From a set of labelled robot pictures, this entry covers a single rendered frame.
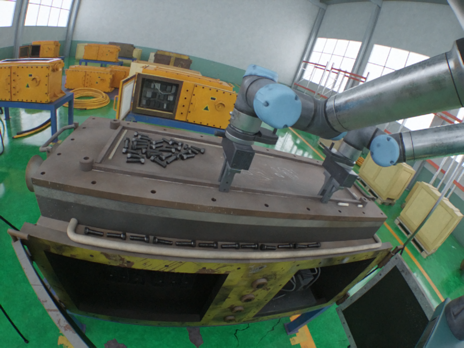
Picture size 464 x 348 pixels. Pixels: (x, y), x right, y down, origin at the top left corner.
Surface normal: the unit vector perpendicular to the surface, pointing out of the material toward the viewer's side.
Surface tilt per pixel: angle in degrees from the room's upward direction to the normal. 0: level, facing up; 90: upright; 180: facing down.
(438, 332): 0
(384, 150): 90
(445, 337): 0
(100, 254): 90
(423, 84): 107
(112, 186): 0
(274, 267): 90
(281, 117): 90
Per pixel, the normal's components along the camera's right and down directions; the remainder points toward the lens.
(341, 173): -0.93, -0.14
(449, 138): -0.69, 0.04
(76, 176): 0.30, -0.82
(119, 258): 0.19, 0.55
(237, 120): -0.58, 0.25
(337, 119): -0.75, 0.61
